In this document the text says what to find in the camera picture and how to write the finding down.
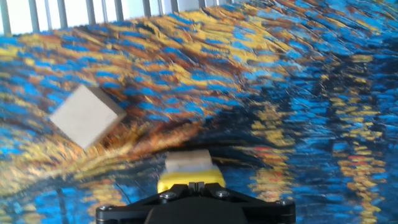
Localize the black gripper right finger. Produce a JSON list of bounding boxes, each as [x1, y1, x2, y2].
[[196, 181, 297, 224]]

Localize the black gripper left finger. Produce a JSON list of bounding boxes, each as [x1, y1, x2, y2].
[[95, 181, 198, 224]]

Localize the light wooden cube block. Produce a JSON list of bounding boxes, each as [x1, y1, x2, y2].
[[49, 83, 128, 151]]

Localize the yellow box green push button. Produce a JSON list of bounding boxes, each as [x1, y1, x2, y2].
[[156, 149, 227, 194]]

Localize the starry night print cloth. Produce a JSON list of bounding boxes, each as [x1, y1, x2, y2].
[[0, 0, 398, 224]]

